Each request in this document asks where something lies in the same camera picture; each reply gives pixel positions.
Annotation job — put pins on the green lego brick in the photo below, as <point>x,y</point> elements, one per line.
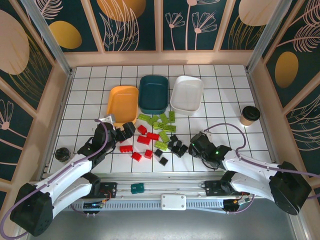
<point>157,125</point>
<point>164,135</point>
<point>172,116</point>
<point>167,127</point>
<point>143,117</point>
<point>153,119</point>
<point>163,118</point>
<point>160,145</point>

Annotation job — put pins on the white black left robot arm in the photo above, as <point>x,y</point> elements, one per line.
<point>70,172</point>

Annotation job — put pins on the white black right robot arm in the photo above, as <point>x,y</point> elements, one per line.
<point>250,167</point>

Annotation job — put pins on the orange plastic container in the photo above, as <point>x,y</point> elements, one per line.
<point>122,105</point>

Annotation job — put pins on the teal plastic container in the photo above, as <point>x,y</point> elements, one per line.
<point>152,95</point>

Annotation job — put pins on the small bottle black cap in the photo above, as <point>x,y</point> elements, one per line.
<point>62,154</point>

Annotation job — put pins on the white plastic container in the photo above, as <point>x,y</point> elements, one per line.
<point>186,96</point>

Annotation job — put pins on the white plastic cover box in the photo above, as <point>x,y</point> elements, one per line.
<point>173,202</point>

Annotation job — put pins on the teal plastic block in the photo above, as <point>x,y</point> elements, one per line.
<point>137,188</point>

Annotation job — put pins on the paper coffee cup black lid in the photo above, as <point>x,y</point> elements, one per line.
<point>250,115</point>

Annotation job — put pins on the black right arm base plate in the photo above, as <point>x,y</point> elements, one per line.
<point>212,188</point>

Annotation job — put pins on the aluminium mounting rail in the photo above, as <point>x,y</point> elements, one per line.
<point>175,186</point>

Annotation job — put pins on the aluminium side rail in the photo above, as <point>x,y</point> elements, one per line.
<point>60,117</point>
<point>262,117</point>

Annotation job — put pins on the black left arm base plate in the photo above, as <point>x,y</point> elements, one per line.
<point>110,188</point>

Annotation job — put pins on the aluminium corner post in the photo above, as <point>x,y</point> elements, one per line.
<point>47,35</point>
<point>265,35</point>

